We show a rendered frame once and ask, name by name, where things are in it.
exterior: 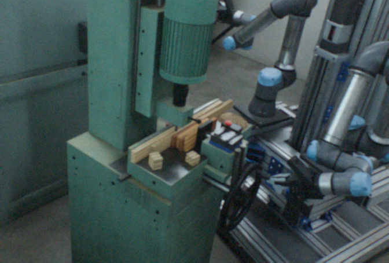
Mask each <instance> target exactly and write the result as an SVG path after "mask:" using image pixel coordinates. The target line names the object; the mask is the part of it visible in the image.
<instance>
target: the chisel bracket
mask: <svg viewBox="0 0 389 263"><path fill-rule="evenodd" d="M193 113H194V107H193V106H191V105H189V104H186V105H185V106H184V107H177V106H175V105H173V97H171V96H169V95H166V96H164V97H161V98H159V99H157V103H156V115H157V116H159V117H161V118H163V119H164V120H166V121H168V122H170V123H172V124H175V125H177V126H179V127H184V126H186V125H188V124H190V123H191V122H192V120H189V119H188V117H193Z"/></svg>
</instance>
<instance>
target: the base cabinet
mask: <svg viewBox="0 0 389 263"><path fill-rule="evenodd" d="M67 161H68V189H69V217H70V232H71V260H72V263H209V260H210V255H211V252H212V246H213V243H214V237H215V232H216V226H217V223H218V217H219V212H220V211H221V206H222V199H223V194H224V192H222V191H220V190H218V189H216V188H214V187H210V188H208V189H207V190H206V191H205V192H204V193H203V194H202V195H200V196H199V197H198V198H197V199H196V200H195V201H194V202H193V203H191V204H190V205H189V206H188V207H187V208H185V209H184V210H183V211H182V212H181V213H179V214H178V215H177V216H176V217H175V218H173V219H172V220H171V221H170V222H169V223H168V224H167V223H165V222H163V221H162V220H161V219H160V218H158V217H157V216H155V215H153V214H152V213H150V212H148V211H147V210H145V209H144V208H143V207H141V206H140V205H138V204H136V203H134V201H132V200H131V199H129V198H127V197H126V196H124V195H122V194H121V193H120V192H118V191H117V190H115V189H114V188H112V187H111V186H109V185H107V184H106V183H105V182H103V181H102V180H100V179H98V178H97V177H95V176H94V175H93V174H91V173H89V172H88V171H87V170H85V169H84V168H82V167H80V166H78V165H77V164H76V163H75V162H73V161H71V160H69V159H67Z"/></svg>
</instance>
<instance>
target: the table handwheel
mask: <svg viewBox="0 0 389 263"><path fill-rule="evenodd" d="M254 170H260V171H263V170H262V167H261V164H260V163H256V162H254V163H251V164H249V166H247V167H246V168H245V169H244V170H243V171H242V172H241V173H240V175H239V176H238V177H237V178H236V179H235V181H234V183H233V185H232V186H230V185H227V184H226V183H225V182H224V183H222V182H220V181H218V180H216V179H214V178H212V177H210V176H208V175H207V174H206V173H205V174H204V175H203V178H202V180H203V181H204V182H206V183H207V184H208V185H211V186H212V187H214V188H216V189H218V190H220V191H222V192H224V193H225V194H227V195H226V198H225V200H224V203H223V206H222V209H221V214H220V215H219V227H220V228H221V231H223V232H231V231H232V230H234V228H235V227H236V226H238V225H239V224H240V223H241V222H242V220H243V218H244V217H245V215H246V214H247V213H248V212H249V209H250V208H251V206H252V204H253V202H254V200H255V197H256V195H257V194H258V191H259V188H260V185H261V181H262V178H261V177H260V176H258V175H256V174H255V179H254V182H253V183H252V184H251V186H250V187H249V188H247V189H246V190H244V189H242V188H241V186H242V184H243V182H244V180H245V179H246V178H247V177H248V176H249V175H250V174H251V173H252V172H253V171H254ZM250 191H251V192H250ZM233 201H234V203H236V206H235V208H234V212H233V214H232V217H231V219H230V221H229V223H228V224H226V222H227V215H228V212H229V210H230V207H231V205H232V203H233ZM241 206H242V207H243V208H242V209H241V210H240V212H239V214H238V215H237V213H238V211H239V209H240V207H241ZM236 215H237V216H236Z"/></svg>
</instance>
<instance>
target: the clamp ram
mask: <svg viewBox="0 0 389 263"><path fill-rule="evenodd" d="M212 124H213V120H209V121H207V122H206V123H203V124H202V125H200V126H198V128H197V136H196V143H195V146H197V147H199V145H201V144H202V142H203V141H204V140H206V139H207V138H208V137H209V136H211V135H212V133H211V131H212Z"/></svg>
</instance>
